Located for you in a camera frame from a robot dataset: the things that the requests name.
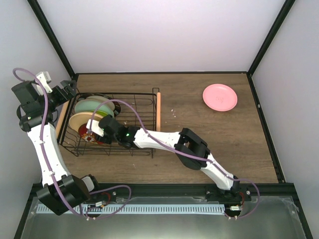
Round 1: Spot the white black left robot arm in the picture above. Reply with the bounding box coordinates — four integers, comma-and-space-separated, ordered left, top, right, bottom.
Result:
11, 80, 102, 216

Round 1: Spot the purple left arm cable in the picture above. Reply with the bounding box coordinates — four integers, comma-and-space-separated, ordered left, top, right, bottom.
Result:
12, 67, 132, 221

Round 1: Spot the light blue floral plate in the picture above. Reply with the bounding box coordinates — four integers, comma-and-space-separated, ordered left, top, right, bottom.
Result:
74, 99, 114, 117

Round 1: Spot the cream yellow plastic plate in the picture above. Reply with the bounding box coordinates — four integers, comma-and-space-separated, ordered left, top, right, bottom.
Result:
69, 112, 93, 131

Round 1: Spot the pink plastic plate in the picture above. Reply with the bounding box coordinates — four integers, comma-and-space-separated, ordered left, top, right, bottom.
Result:
202, 84, 238, 112

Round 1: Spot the black aluminium cage frame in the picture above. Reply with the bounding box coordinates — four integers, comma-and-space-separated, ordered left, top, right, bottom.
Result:
29, 0, 312, 239

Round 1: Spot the black wire dish rack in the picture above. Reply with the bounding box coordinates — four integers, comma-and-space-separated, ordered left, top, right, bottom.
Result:
55, 87, 161, 159

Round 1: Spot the red floral plate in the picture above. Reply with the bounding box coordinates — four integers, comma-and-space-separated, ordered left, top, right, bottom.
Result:
78, 124, 112, 144

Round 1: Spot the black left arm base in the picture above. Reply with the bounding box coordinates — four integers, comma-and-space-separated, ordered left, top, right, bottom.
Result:
85, 189, 116, 214

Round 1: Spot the white slotted cable duct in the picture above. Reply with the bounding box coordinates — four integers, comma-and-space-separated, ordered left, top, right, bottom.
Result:
36, 204, 225, 214

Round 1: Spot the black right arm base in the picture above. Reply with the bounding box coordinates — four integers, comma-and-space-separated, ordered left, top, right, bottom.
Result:
205, 184, 251, 219

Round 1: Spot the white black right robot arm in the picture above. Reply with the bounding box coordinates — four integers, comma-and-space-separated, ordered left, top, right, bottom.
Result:
87, 116, 239, 201

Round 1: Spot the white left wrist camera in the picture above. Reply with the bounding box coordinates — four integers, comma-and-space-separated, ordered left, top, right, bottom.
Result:
36, 71, 52, 93

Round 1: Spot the lime green plate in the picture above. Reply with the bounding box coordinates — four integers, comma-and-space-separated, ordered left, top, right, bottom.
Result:
96, 110, 114, 118

